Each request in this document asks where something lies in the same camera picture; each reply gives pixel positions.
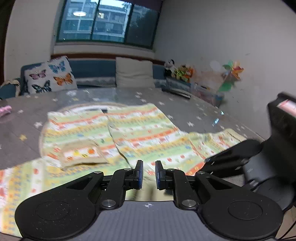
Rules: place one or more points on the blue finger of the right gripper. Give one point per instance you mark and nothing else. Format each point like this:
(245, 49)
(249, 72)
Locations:
(233, 157)

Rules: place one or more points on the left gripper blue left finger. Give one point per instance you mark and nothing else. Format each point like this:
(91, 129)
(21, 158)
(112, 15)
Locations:
(134, 177)

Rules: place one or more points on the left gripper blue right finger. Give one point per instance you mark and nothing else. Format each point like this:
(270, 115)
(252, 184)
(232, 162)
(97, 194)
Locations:
(164, 177)

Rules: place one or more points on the patterned green children's garment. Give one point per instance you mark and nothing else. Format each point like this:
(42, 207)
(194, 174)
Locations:
(76, 144)

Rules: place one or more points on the clear plastic toy box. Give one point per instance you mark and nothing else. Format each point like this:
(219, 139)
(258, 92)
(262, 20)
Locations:
(207, 94)

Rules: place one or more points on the colourful paper pinwheel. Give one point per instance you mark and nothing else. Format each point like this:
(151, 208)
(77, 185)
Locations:
(231, 75)

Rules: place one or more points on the round table induction cooker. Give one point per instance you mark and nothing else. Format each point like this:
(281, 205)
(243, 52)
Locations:
(78, 108)

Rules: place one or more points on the black long remote bar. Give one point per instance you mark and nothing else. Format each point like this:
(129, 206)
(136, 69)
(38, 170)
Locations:
(177, 92)

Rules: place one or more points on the orange plush toy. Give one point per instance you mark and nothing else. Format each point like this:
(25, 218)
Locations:
(190, 71)

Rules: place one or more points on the yellow plush toy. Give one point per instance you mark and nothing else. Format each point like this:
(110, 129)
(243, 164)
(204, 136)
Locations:
(183, 73)

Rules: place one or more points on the beige cushion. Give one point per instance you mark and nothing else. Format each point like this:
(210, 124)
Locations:
(131, 73)

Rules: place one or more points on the panda plush toy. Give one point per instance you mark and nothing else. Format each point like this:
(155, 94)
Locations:
(169, 67)

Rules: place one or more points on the blue bench sofa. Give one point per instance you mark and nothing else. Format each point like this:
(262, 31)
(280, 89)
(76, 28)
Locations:
(101, 73)

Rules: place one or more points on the butterfly print pillow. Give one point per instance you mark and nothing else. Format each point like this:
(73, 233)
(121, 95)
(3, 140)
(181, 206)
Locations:
(51, 76)

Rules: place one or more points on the small pink wrapped item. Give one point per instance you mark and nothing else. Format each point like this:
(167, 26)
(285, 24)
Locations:
(4, 110)

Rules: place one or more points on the striped blanket on sofa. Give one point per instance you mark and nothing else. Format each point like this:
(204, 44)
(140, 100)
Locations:
(10, 88)

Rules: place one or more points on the green framed window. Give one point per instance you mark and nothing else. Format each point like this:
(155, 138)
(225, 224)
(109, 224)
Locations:
(132, 23)

